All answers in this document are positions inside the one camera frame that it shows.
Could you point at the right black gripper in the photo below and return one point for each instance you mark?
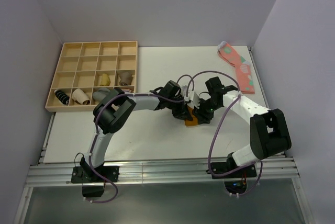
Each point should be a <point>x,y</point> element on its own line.
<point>199,112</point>

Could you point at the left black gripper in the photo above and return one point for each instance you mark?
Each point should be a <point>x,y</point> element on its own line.
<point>182,113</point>

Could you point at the mustard yellow striped sock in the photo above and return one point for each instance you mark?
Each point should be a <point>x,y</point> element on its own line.
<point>194,121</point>

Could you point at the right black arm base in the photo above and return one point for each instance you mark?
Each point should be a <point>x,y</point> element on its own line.
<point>229,170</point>

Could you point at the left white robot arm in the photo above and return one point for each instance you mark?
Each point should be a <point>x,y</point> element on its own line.
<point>114,109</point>

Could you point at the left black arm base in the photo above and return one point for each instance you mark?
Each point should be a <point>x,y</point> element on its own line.
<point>83,174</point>

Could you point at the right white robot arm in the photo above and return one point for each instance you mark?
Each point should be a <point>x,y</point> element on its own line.
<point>269,133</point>

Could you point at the taupe rolled sock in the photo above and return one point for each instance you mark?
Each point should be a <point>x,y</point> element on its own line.
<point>124,78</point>

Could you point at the pink patterned sock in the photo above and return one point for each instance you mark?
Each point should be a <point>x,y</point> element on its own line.
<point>241,65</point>

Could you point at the yellow rolled sock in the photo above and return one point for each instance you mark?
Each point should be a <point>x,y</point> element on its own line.
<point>105,80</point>

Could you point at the grey rolled sock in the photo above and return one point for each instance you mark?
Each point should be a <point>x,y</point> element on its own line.
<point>100,94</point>

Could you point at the wooden compartment tray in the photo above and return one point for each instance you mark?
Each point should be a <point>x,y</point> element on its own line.
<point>81,65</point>

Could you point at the beige rolled sock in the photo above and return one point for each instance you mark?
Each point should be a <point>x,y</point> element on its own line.
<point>79,96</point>

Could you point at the black rolled sock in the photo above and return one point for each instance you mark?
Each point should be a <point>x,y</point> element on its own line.
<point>62,96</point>

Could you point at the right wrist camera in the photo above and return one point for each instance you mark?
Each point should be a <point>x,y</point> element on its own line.
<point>192,99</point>

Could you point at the aluminium mounting rail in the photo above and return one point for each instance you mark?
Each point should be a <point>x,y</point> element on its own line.
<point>154,172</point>

